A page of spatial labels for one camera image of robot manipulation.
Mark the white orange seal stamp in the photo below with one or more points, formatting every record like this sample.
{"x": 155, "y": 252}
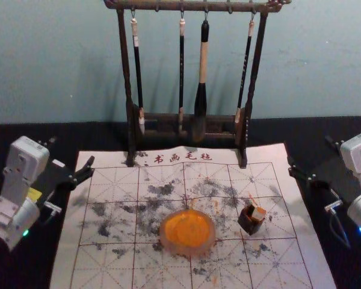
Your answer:
{"x": 258, "y": 212}

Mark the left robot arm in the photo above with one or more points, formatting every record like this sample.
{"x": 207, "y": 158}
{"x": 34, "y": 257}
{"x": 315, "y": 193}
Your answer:
{"x": 21, "y": 168}

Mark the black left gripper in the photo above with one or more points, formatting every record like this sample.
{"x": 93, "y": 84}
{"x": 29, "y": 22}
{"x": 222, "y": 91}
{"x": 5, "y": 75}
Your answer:
{"x": 52, "y": 183}

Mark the dark wooden brush rack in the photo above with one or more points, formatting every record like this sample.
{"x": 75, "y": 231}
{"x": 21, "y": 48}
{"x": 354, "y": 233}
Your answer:
{"x": 127, "y": 90}

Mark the thin black brush dark tip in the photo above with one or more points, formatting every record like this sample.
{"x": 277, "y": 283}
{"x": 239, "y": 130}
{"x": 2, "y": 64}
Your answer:
{"x": 181, "y": 60}

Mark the black table cloth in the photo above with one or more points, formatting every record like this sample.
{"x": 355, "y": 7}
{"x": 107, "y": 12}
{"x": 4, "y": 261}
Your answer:
{"x": 328, "y": 271}

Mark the thin black brush white tip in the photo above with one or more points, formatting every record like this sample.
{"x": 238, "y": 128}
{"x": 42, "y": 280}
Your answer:
{"x": 137, "y": 66}

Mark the white felt mat red grid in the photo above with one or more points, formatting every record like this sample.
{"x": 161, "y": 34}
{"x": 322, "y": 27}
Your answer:
{"x": 114, "y": 186}

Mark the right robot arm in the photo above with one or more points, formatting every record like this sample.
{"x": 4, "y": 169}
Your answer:
{"x": 356, "y": 153}

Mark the thin black brush tan tip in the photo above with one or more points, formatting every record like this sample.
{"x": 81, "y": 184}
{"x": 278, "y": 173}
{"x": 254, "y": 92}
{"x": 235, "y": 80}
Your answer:
{"x": 245, "y": 66}

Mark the dark square seal holder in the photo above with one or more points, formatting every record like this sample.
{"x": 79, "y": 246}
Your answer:
{"x": 248, "y": 224}

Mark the orange ink dish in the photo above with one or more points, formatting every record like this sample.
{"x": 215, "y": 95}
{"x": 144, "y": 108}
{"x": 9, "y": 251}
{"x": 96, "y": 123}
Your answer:
{"x": 188, "y": 233}

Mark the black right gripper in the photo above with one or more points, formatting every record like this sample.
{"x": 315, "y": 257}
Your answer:
{"x": 337, "y": 180}

